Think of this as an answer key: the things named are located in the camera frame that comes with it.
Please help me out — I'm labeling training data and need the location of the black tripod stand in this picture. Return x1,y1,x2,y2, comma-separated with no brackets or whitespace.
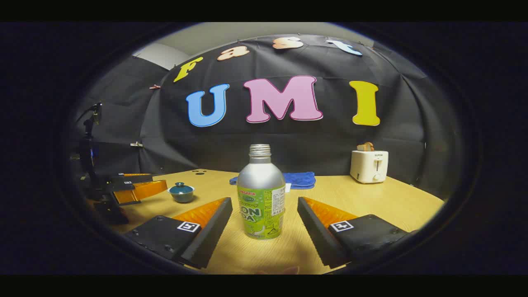
75,102,104,188

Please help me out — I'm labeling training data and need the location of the teal teacup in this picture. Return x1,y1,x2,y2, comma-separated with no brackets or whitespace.
168,189,195,203

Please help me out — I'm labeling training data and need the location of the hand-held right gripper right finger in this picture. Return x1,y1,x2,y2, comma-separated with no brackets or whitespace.
297,197,417,269

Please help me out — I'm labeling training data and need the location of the blue towel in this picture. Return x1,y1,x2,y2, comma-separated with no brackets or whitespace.
229,172,316,190

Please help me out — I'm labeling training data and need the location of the cream toaster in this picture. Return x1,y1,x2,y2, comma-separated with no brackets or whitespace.
350,150,389,184

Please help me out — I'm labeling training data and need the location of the silver water bottle green label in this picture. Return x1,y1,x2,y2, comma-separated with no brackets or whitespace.
236,144,286,240

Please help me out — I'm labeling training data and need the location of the black backdrop cloth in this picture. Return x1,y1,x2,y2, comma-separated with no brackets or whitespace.
68,34,462,198

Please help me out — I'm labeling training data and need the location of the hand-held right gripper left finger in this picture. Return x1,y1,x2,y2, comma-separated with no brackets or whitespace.
124,197,233,269

